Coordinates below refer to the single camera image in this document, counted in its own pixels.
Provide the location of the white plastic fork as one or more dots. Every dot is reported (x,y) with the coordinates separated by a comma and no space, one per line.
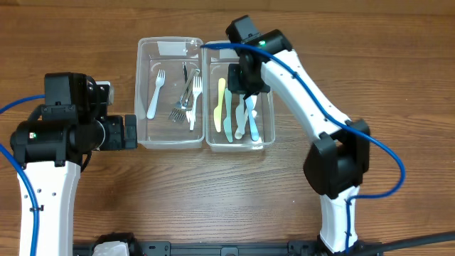
(159,83)
(197,90)

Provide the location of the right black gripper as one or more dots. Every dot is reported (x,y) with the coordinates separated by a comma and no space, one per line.
(243,80)

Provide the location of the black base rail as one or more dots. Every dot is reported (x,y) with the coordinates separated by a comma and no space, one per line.
(161,248)

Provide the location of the pale blue plastic knife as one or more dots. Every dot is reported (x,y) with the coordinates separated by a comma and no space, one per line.
(241,100)

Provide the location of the yellow plastic knife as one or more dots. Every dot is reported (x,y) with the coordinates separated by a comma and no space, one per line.
(217,112)

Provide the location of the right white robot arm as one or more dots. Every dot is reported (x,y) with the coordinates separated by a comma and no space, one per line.
(337,159)

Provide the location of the light teal plastic knife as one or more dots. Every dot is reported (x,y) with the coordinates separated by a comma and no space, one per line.
(251,102)

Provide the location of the left clear plastic container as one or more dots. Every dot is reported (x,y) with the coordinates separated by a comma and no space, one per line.
(166,53)

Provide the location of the clear plastic container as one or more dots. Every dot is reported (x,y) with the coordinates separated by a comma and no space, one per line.
(215,67)
(166,53)

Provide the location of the metal fork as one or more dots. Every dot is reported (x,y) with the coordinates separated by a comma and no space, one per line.
(178,113)
(186,103)

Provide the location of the black handled utensil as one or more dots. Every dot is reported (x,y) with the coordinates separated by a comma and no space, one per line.
(185,72)

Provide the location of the white plastic knife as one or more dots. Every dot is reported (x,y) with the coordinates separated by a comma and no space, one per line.
(241,119)

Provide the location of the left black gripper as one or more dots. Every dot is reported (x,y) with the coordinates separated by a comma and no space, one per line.
(130,131)

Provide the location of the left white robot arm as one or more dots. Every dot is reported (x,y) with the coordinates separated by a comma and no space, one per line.
(52,148)

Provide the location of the right clear plastic container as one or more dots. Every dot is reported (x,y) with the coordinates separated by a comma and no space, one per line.
(215,67)

